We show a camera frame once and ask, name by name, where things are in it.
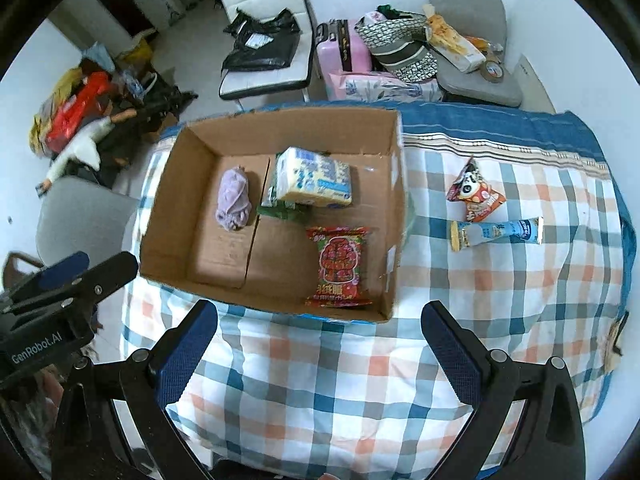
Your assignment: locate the purple cloth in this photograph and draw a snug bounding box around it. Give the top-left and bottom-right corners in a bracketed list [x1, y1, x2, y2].
[216, 166, 252, 232]

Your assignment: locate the blue Nestle sachet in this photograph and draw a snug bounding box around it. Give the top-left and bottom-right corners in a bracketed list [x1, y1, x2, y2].
[448, 217, 544, 252]

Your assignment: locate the red snack packet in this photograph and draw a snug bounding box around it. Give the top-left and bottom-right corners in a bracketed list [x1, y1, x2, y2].
[306, 226, 372, 309]

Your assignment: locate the orange cartoon snack bag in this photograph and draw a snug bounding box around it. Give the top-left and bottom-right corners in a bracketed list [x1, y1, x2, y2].
[446, 157, 506, 222]

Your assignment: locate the grey chair at left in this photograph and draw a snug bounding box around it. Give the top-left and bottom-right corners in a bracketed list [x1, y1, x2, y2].
[36, 177, 138, 266]

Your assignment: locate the white goose plush toy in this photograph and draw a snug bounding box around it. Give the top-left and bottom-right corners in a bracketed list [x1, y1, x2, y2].
[36, 108, 138, 197]

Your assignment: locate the small cardboard box on floor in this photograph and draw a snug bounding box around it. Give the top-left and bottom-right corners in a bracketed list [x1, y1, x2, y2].
[142, 113, 178, 143]

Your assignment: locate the plaid blue tablecloth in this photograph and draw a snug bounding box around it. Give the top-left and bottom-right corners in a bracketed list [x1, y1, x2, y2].
[119, 97, 639, 476]

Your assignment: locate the green wet wipes pack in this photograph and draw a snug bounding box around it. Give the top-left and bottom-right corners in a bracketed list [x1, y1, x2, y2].
[257, 155, 311, 224]

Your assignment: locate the brown cardboard box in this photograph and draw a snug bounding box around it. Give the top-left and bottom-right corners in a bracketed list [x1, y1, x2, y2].
[140, 103, 406, 322]

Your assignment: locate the red plastic bag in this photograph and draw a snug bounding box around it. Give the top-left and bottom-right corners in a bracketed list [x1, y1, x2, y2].
[46, 72, 116, 154]

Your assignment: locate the yellow white tissue pack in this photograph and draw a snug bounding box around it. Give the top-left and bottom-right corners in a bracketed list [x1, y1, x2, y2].
[274, 146, 352, 208]

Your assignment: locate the yellow bin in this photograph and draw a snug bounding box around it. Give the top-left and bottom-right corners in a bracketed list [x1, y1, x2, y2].
[119, 28, 157, 65]

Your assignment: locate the black plastic bag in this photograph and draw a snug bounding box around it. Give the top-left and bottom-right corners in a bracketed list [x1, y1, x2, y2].
[222, 9, 302, 72]

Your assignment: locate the white flat board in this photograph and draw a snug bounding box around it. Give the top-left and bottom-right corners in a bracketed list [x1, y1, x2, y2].
[513, 54, 555, 114]

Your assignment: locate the white black chair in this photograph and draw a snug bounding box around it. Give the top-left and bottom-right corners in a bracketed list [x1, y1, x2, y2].
[219, 0, 314, 103]

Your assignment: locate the pink suitcase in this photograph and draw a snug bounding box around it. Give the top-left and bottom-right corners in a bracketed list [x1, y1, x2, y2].
[314, 18, 372, 87]

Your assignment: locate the yellow orange snack bag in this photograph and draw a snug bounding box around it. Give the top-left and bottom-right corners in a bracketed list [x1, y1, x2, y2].
[423, 3, 486, 74]

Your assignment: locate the patterned grey tote bag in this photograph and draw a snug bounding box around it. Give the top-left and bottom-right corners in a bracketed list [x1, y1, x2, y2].
[355, 13, 438, 84]

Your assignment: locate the grey upholstered chair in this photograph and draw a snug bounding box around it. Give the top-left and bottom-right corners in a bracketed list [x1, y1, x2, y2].
[430, 0, 522, 107]

